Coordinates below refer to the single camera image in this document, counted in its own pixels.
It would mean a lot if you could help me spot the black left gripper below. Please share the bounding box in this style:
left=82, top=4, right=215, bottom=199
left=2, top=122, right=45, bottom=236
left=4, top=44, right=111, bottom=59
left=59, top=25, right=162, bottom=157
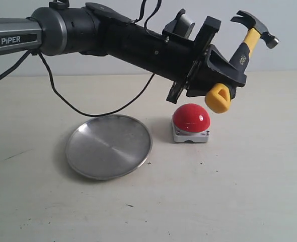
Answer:
left=105, top=16, right=247, bottom=103

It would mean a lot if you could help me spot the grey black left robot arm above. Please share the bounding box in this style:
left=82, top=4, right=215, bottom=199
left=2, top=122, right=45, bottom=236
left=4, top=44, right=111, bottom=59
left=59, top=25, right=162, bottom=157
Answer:
left=0, top=1, right=247, bottom=103

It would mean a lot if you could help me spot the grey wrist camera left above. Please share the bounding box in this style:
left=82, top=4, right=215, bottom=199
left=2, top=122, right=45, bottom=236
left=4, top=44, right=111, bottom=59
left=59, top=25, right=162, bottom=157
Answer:
left=162, top=9, right=195, bottom=39

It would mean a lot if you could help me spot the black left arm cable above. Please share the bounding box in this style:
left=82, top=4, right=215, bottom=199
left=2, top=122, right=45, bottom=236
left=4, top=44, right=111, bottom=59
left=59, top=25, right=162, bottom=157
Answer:
left=0, top=0, right=164, bottom=117

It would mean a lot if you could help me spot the round stainless steel plate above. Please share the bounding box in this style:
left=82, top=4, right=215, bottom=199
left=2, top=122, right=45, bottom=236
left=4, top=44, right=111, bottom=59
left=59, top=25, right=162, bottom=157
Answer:
left=65, top=114, right=153, bottom=180

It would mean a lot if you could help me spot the red dome push button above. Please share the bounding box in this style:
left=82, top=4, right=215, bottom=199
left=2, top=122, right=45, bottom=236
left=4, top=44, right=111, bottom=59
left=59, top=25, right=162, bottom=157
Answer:
left=171, top=103, right=210, bottom=143

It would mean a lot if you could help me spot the yellow black claw hammer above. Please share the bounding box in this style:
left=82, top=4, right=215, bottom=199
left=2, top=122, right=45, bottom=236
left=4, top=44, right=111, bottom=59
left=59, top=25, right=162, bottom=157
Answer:
left=205, top=10, right=279, bottom=113

